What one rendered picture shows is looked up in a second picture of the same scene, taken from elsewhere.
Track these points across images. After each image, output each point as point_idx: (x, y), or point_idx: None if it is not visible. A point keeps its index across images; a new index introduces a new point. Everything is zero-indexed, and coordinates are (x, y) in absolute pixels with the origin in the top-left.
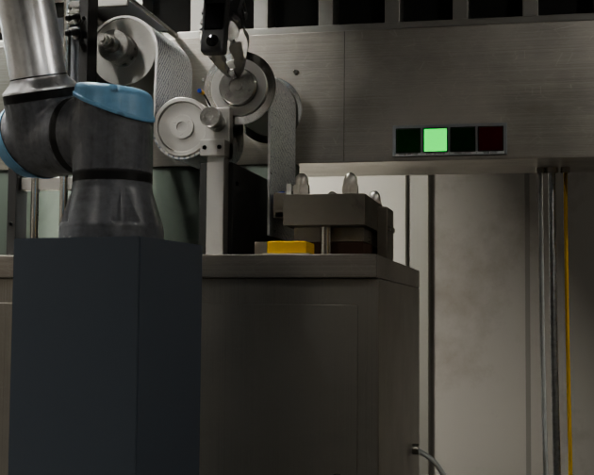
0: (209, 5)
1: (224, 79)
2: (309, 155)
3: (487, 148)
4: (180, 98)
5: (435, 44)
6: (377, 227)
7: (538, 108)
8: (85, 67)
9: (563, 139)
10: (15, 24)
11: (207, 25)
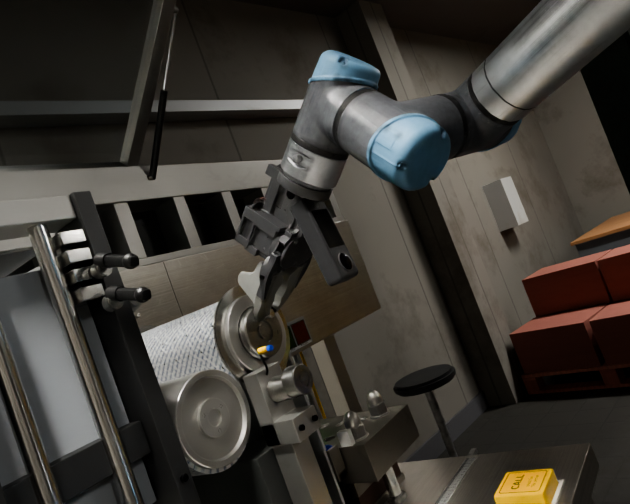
0: (315, 213)
1: (250, 326)
2: None
3: (302, 340)
4: (198, 375)
5: (236, 262)
6: None
7: (312, 299)
8: (148, 364)
9: (331, 318)
10: None
11: (329, 241)
